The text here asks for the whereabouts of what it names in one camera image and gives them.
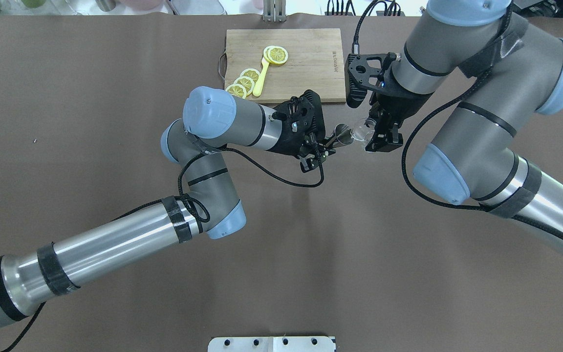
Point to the aluminium frame post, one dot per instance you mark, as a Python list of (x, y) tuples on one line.
[(274, 10)]

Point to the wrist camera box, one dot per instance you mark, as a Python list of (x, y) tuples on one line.
[(307, 105), (368, 72)]

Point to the lemon slice on knife end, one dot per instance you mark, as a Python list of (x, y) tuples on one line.
[(275, 54)]

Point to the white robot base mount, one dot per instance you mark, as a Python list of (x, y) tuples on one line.
[(273, 344)]

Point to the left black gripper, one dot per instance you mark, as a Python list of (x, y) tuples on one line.
[(287, 142)]

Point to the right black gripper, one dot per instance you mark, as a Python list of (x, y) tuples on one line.
[(400, 103)]

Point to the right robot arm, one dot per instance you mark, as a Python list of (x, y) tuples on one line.
[(519, 72)]

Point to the clear glass measuring cup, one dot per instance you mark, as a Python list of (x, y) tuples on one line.
[(363, 130)]

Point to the lemon slice at board corner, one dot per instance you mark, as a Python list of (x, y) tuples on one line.
[(237, 90)]

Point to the bamboo cutting board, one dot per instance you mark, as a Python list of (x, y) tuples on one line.
[(316, 62)]

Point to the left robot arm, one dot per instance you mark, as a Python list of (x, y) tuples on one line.
[(207, 201)]

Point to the lemon slice in row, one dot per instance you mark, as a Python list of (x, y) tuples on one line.
[(247, 83), (251, 73)]

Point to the steel double jigger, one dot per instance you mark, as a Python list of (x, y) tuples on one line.
[(342, 136)]

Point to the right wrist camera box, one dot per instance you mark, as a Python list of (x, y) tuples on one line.
[(368, 72)]

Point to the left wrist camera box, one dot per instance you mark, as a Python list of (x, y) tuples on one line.
[(307, 105)]

